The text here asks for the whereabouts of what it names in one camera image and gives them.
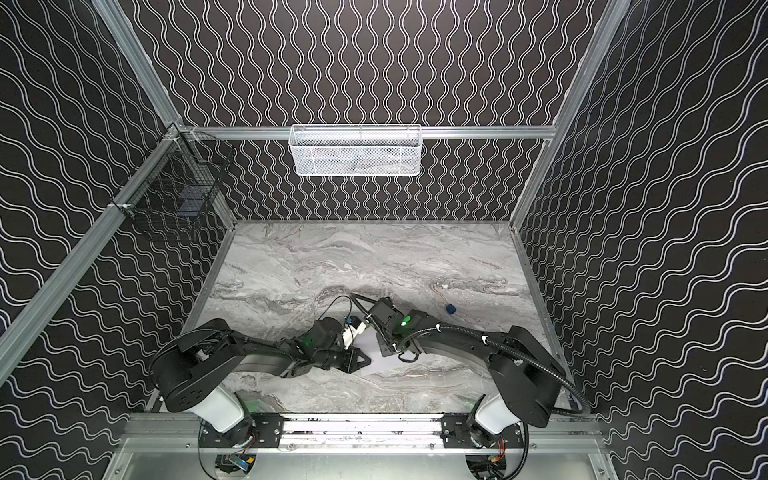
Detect lavender envelope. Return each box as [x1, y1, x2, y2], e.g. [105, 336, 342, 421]
[353, 332, 408, 375]

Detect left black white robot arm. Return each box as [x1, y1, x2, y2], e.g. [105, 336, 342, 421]
[149, 316, 371, 434]

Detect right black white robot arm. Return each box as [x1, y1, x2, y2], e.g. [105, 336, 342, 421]
[362, 297, 567, 428]

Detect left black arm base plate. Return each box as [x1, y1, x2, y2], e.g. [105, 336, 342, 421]
[198, 413, 285, 450]

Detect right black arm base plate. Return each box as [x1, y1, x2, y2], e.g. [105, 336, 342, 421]
[439, 413, 524, 449]

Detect white wire mesh basket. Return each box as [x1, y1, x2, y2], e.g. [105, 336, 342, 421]
[288, 124, 424, 177]

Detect aluminium front rail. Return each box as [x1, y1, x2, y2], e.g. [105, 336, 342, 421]
[120, 413, 601, 455]

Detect black wire basket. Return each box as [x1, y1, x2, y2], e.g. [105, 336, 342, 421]
[117, 131, 235, 243]

